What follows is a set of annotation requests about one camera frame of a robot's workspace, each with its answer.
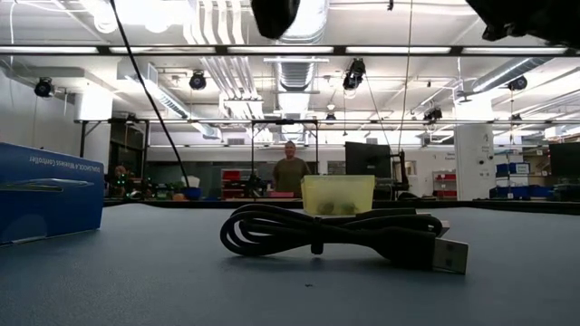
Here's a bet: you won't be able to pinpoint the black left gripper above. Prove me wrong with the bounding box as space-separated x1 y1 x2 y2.
250 0 302 40

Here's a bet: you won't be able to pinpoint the person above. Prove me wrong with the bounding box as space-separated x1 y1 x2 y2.
272 140 312 199
112 165 131 187

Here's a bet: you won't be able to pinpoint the black computer monitor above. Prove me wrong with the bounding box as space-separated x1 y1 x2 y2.
344 141 392 179
548 142 580 177

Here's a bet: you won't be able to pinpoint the yellow translucent plastic bin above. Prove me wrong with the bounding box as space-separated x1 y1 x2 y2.
300 174 376 216

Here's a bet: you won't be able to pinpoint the red bin shelf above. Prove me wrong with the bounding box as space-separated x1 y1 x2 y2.
431 170 458 199

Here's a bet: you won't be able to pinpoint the white column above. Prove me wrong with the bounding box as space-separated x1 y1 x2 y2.
454 124 496 201

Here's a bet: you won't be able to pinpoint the blue storage bins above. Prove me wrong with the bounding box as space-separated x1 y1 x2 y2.
488 161 554 200

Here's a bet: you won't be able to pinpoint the silver round ceiling duct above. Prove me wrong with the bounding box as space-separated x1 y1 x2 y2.
266 0 330 44

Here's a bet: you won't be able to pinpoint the black overhead frame bar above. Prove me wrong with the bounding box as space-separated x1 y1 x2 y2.
0 43 580 58

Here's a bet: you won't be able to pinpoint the black metal frame stand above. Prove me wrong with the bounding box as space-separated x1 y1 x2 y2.
250 118 320 200
73 118 151 200

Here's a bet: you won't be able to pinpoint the white ceiling air duct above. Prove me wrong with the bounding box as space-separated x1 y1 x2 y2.
116 58 191 120

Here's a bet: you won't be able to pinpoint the thin black hanging cable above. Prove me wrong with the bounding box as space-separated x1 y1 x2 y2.
397 0 414 153

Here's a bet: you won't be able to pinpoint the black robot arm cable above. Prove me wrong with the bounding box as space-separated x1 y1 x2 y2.
109 0 191 190

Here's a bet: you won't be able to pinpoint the black coiled USB cable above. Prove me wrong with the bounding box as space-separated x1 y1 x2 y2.
219 203 470 276

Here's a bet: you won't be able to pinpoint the blue wireless controller box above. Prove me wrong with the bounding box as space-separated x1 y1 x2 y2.
0 142 105 248

